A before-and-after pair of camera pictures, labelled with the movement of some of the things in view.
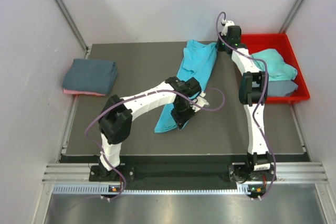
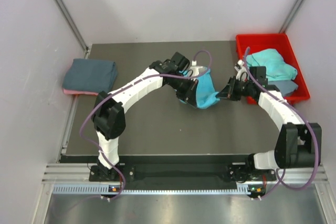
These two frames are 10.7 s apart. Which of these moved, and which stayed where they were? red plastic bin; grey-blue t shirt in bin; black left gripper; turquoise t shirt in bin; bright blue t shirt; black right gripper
Moved: bright blue t shirt; black left gripper; black right gripper
Stayed: grey-blue t shirt in bin; turquoise t shirt in bin; red plastic bin
